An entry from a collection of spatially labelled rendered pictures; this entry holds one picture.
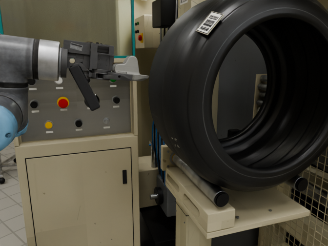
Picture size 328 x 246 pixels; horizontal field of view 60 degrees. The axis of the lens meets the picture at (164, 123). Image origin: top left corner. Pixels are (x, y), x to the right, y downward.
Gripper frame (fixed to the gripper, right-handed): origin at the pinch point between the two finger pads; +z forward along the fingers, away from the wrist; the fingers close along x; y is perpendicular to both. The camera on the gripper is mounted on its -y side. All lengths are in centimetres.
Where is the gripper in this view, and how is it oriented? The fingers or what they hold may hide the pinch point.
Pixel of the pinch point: (143, 79)
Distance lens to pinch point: 74.5
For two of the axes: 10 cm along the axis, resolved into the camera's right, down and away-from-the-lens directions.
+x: -3.2, -2.3, 9.2
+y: 1.2, -9.7, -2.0
